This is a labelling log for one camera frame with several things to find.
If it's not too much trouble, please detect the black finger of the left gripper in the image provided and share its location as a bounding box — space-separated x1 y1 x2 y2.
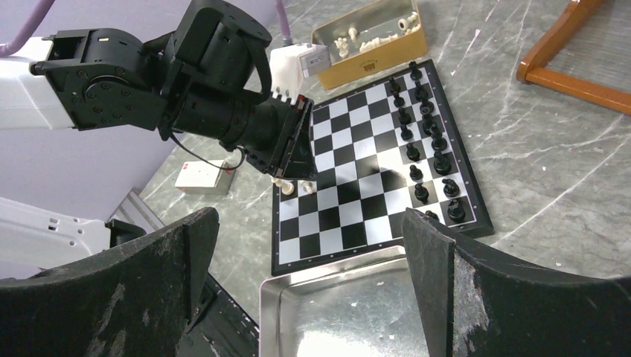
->
286 98 317 180

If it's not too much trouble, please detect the small white card box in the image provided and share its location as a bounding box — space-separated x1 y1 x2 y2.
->
175 160 234 195

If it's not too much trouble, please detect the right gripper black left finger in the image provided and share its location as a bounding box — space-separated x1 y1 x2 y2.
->
1 208 219 356

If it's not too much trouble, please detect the silver metal tin lid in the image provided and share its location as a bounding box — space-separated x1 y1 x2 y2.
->
258 245 429 357

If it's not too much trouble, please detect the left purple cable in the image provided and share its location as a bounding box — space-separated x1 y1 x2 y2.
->
0 0 297 57

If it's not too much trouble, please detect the orange wooden rack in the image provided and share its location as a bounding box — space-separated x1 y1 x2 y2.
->
516 1 630 115

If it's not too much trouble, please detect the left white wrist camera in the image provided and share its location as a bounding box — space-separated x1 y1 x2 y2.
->
269 43 331 105

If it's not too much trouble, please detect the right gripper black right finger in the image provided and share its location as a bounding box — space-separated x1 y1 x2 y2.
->
402 209 630 356

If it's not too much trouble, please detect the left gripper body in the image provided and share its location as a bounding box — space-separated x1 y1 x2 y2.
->
220 94 307 179

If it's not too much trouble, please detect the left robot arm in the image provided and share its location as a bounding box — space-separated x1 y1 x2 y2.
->
1 1 318 181

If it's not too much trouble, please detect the gold tin of white pieces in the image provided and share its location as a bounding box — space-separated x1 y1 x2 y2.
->
311 1 429 90

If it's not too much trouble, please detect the black white chessboard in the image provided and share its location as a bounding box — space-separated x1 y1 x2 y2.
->
271 59 494 276

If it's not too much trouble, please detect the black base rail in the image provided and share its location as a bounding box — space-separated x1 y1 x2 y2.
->
177 274 259 357

